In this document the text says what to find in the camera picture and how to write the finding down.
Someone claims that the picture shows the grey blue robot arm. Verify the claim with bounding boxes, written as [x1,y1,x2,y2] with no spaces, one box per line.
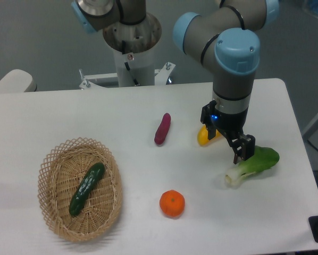
[71,1,279,160]

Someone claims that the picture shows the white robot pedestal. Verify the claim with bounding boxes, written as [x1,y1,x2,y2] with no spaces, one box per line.
[79,13,175,89]

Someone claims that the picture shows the purple sweet potato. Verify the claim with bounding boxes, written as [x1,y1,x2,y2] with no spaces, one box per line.
[154,113,171,145]

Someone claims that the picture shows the orange tangerine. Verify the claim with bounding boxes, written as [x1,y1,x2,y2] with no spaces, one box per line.
[159,190,185,218]

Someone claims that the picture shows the green bok choy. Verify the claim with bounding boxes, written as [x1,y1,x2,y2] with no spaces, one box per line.
[224,146,280,187]

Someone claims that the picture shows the yellow mango slice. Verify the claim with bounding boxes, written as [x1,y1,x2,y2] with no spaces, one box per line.
[197,125,222,147]

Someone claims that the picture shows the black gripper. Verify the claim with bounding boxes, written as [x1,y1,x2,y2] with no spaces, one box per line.
[200,100,255,164]

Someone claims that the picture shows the green cucumber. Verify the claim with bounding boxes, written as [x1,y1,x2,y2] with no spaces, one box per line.
[69,162,105,217]

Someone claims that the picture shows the woven wicker basket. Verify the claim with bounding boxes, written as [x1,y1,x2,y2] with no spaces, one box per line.
[38,138,122,242]

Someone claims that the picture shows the beige chair armrest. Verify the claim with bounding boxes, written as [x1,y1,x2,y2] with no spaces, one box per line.
[0,69,37,94]

